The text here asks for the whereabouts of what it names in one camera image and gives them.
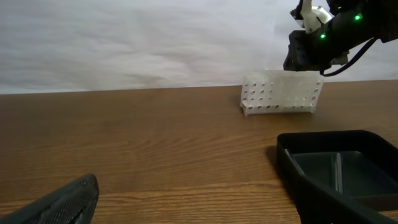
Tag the white test tube rack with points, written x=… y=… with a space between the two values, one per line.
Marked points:
x=280 y=93

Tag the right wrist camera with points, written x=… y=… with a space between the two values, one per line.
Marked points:
x=312 y=21

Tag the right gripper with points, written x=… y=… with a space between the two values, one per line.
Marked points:
x=318 y=57

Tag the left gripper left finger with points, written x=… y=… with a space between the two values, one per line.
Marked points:
x=59 y=205

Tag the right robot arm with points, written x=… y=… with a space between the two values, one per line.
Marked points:
x=345 y=28

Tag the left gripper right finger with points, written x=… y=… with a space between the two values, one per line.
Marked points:
x=329 y=208

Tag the black tray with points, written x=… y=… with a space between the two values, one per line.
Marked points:
x=367 y=143

